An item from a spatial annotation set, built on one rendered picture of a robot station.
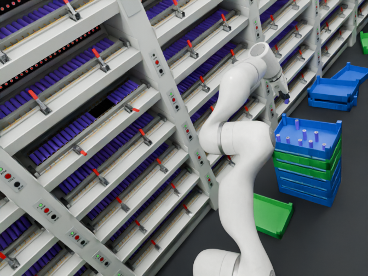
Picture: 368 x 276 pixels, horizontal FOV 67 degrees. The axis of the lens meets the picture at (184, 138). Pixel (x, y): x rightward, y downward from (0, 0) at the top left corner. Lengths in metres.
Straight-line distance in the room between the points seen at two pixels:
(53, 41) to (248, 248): 0.86
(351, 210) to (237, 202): 1.11
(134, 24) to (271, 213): 1.29
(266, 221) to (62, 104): 1.28
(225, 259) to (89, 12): 0.91
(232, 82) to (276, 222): 1.13
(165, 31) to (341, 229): 1.34
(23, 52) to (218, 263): 0.85
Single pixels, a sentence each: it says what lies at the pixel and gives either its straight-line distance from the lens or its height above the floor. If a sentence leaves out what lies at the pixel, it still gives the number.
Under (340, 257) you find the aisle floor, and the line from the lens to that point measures 1.69.
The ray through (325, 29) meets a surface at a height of 0.37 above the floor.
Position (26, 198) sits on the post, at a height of 0.96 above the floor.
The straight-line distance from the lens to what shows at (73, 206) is 1.28.
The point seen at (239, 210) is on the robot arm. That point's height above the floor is 0.87.
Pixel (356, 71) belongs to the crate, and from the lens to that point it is 2.83.
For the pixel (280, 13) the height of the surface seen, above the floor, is 0.78.
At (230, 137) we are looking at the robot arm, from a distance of 0.80.
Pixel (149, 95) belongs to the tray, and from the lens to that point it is 1.26.
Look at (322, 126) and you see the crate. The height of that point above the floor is 0.43.
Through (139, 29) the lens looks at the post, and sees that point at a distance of 1.19.
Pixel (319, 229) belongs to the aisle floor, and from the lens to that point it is 1.75.
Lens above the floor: 1.52
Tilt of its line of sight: 37 degrees down
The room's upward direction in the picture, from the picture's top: 25 degrees counter-clockwise
